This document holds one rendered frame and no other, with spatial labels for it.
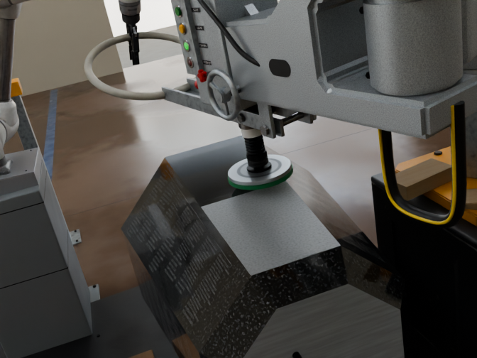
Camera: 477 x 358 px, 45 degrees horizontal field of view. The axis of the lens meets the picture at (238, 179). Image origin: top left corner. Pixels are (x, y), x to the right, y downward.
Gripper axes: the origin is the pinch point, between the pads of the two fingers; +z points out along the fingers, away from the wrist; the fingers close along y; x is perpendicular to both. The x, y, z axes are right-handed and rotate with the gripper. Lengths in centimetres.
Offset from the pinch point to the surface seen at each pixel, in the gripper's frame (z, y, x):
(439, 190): -8, 124, 67
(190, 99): -18, 64, 4
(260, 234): -11, 124, 5
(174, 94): -14, 54, 2
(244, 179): -7, 98, 11
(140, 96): -10.0, 45.6, -8.9
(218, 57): -47, 86, 5
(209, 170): 9, 73, 8
